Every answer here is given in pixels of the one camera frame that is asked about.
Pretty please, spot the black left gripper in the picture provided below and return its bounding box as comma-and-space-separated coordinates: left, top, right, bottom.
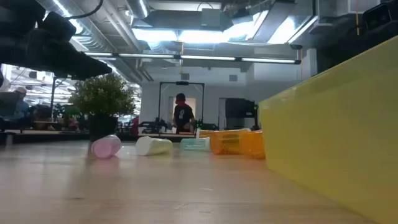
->
0, 29, 113, 80

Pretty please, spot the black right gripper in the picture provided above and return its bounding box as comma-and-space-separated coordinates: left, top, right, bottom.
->
317, 14, 398, 74

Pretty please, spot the pink medicine bottle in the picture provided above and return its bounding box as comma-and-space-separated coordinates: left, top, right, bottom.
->
91, 134, 123, 159

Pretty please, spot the yellow medicine bottle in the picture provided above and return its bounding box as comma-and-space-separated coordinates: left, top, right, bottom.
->
135, 136, 174, 156

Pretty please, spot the teal medicine bottle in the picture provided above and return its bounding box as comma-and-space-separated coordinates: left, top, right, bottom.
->
180, 138, 211, 152

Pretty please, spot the orange medicine bottle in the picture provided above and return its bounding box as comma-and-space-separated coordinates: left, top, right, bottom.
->
239, 129, 266, 160
195, 128, 249, 156

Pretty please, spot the yellow plastic bin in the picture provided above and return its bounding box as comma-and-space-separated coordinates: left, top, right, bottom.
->
259, 35, 398, 224

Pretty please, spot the green plant in black pot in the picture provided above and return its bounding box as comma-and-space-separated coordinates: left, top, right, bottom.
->
68, 74, 136, 142

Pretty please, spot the person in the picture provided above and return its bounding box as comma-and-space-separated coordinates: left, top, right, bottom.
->
173, 92, 197, 134
11, 86, 32, 122

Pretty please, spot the grey monitor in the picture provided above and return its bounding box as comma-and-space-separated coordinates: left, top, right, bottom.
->
0, 91, 21, 121

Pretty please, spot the long ceiling light strip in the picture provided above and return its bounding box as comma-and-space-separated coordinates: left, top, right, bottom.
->
83, 52, 302, 65

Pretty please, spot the black cabinet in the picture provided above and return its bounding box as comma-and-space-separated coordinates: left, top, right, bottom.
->
225, 98, 259, 130

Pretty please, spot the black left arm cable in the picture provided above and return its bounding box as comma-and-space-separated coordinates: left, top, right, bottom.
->
63, 0, 104, 20

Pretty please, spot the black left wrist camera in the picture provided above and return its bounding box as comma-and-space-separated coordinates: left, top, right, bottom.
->
39, 11, 77, 43

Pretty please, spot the black gantry frame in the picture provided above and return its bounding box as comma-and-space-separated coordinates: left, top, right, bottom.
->
158, 81, 205, 134

